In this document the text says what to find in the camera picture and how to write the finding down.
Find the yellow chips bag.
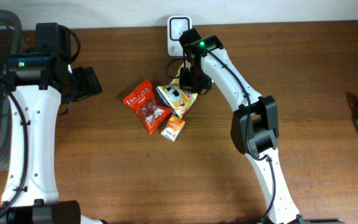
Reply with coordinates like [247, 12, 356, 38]
[156, 78, 198, 119]

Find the red snack bag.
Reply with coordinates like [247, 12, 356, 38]
[123, 80, 173, 134]

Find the small orange juice carton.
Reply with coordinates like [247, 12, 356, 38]
[160, 115, 185, 142]

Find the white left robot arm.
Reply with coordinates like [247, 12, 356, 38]
[0, 23, 102, 223]

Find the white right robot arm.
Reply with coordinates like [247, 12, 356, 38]
[179, 28, 305, 223]

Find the white barcode scanner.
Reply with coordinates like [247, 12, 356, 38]
[167, 16, 193, 57]

